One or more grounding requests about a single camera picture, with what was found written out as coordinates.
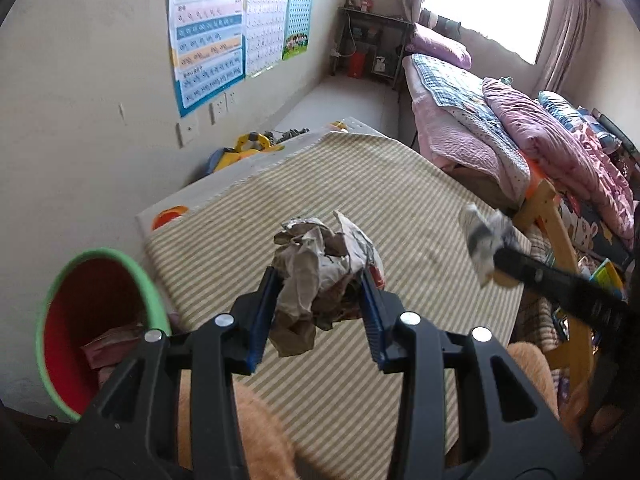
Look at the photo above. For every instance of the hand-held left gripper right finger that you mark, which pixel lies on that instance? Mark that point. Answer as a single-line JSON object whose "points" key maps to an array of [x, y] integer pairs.
{"points": [[372, 305]]}

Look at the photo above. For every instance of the yellow toy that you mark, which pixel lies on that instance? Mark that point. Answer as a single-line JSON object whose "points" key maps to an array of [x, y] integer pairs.
{"points": [[250, 145]]}

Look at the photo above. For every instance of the red bin with green rim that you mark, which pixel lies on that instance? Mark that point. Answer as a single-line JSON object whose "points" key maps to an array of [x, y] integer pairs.
{"points": [[75, 325]]}

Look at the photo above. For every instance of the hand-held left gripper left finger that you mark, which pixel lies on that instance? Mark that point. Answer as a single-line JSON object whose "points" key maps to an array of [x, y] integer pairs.
{"points": [[262, 310]]}

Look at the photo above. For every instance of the white grey wrapper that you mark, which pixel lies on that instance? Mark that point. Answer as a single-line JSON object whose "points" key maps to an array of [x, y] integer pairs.
{"points": [[482, 240]]}

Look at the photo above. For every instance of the orange cloth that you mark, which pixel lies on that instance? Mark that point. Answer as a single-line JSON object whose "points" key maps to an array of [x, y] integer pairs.
{"points": [[532, 175]]}

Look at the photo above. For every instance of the grey paper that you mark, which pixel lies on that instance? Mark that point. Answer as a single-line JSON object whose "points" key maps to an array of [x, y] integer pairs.
{"points": [[310, 280]]}

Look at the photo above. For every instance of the wooden chair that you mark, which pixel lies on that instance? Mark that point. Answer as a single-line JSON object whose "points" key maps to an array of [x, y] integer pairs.
{"points": [[555, 220]]}

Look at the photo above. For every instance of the white double wall socket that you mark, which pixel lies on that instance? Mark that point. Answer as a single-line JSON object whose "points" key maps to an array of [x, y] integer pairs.
{"points": [[220, 107]]}

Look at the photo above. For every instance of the white wall plate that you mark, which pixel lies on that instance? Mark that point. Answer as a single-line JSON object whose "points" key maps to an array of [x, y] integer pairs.
{"points": [[187, 132]]}

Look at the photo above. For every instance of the purple snack bag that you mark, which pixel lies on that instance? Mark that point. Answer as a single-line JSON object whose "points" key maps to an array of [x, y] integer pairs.
{"points": [[115, 347]]}

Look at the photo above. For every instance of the cartoon print cloth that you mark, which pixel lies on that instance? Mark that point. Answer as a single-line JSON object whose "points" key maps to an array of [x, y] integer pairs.
{"points": [[585, 220]]}

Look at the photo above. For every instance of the metal shelf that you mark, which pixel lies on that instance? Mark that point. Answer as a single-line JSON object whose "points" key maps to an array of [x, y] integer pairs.
{"points": [[375, 15]]}

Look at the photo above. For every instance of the purple pillow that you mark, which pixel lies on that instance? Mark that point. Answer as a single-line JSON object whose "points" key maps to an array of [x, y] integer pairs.
{"points": [[440, 45]]}

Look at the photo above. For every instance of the bright window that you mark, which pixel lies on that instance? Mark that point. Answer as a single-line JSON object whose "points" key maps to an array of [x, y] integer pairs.
{"points": [[490, 0]]}

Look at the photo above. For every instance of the blue patterned pillow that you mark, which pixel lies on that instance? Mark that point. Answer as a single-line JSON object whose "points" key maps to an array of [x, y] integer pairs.
{"points": [[560, 105]]}

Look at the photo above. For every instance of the blue letter wall poster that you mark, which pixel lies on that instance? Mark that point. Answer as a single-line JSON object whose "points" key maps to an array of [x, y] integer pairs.
{"points": [[205, 35]]}

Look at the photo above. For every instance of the red container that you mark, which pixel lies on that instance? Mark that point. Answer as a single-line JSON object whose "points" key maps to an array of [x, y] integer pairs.
{"points": [[357, 65]]}

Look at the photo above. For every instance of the white chart wall poster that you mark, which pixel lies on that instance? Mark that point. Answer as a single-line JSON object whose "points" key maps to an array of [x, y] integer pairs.
{"points": [[265, 15]]}

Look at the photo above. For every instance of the green chart wall poster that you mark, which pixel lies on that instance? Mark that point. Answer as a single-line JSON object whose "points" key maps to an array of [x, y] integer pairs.
{"points": [[299, 10]]}

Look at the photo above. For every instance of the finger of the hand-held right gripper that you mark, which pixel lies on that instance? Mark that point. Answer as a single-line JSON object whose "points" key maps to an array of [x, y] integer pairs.
{"points": [[550, 280]]}

